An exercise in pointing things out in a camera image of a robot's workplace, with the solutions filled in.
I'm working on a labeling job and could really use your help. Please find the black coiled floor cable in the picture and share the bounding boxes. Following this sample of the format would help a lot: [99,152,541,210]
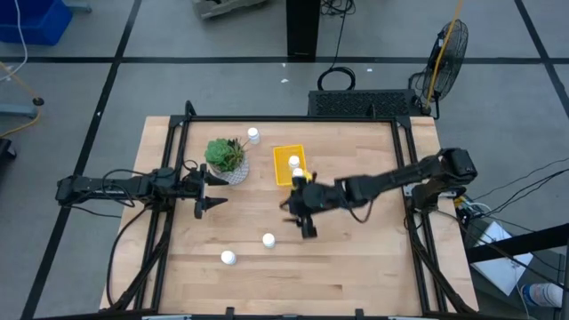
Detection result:
[316,0,357,92]

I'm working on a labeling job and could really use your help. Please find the white triangle-patterned plant pot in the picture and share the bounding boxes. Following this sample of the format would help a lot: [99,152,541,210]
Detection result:
[208,155,251,187]

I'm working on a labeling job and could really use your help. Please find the black metal table frame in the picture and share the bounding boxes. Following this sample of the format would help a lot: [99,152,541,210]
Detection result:
[106,100,479,320]

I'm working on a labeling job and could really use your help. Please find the black upright post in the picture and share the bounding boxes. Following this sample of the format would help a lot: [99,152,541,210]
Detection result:
[285,0,322,62]

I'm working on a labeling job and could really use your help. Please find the thin white cable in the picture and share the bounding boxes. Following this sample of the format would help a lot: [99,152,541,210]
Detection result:
[0,0,29,84]

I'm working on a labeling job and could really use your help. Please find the black floor fan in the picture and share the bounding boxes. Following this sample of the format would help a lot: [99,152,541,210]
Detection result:
[408,18,470,120]

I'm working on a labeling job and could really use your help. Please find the black vented box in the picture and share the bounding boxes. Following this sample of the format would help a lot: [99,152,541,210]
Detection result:
[307,88,424,119]

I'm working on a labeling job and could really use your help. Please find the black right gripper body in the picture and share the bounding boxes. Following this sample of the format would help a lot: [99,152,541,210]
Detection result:
[291,175,339,240]

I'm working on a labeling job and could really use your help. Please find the long yellow cable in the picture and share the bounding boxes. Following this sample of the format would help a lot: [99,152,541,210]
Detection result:
[424,0,466,110]

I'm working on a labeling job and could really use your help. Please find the grey stand base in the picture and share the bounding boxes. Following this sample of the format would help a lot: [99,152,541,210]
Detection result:
[0,102,39,119]

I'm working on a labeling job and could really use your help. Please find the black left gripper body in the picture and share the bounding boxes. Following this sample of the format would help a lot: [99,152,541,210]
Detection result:
[180,163,209,220]

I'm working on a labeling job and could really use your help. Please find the black metal bar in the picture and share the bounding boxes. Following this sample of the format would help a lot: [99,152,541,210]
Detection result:
[465,221,569,264]

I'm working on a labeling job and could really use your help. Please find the green succulent plant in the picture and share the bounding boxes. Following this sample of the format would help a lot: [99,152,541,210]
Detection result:
[204,137,246,173]

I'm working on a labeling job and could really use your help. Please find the white paper sheet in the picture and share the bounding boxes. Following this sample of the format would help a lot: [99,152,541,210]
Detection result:
[469,220,534,297]

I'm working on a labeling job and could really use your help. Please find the black object at floor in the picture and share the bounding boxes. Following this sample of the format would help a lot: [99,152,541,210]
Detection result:
[0,137,18,162]

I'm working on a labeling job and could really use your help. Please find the blue plastic bin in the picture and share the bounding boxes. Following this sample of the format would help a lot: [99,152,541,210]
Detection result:
[0,0,74,47]

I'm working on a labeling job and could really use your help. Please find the yellow plastic basket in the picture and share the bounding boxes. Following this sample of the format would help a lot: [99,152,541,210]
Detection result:
[272,143,314,188]

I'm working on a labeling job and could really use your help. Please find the grey cart base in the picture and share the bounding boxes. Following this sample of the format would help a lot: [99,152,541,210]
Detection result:
[191,0,268,20]

